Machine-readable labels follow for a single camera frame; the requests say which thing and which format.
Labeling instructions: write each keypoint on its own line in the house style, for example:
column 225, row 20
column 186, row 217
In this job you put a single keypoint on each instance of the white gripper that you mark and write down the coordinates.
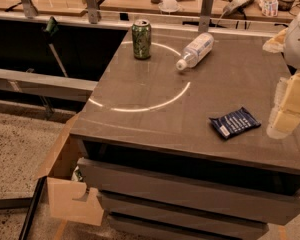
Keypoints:
column 299, row 44

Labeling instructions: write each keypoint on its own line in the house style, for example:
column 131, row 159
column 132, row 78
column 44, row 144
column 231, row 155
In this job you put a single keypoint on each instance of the green soda can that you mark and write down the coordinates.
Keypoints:
column 141, row 37

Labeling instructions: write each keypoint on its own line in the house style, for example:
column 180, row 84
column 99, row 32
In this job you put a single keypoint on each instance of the open cardboard box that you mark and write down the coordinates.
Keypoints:
column 69, row 199

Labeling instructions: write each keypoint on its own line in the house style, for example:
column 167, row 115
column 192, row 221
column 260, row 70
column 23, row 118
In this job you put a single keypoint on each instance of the blue rxbar blueberry wrapper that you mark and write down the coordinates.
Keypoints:
column 234, row 123

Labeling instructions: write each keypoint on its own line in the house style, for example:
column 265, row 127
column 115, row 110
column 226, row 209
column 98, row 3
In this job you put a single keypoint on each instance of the white bowl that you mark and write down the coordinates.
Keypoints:
column 169, row 6

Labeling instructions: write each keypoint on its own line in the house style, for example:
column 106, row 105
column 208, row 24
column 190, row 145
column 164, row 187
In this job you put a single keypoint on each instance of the green handled tool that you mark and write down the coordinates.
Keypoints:
column 50, row 31

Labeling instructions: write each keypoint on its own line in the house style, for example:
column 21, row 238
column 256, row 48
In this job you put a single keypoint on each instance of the clear plastic water bottle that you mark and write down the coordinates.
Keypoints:
column 195, row 51

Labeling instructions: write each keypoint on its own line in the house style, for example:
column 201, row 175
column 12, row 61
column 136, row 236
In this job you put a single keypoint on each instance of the black mesh cup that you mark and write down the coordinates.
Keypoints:
column 285, row 5

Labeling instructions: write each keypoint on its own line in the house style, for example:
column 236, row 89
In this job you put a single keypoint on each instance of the red white snack packet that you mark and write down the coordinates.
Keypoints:
column 269, row 8

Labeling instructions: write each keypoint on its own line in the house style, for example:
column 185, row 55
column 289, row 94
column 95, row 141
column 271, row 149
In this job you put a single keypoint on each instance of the grey drawer cabinet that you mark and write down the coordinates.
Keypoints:
column 160, row 167

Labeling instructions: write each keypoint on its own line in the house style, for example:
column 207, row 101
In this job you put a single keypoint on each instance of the grey handheld device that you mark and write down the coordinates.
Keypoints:
column 234, row 5

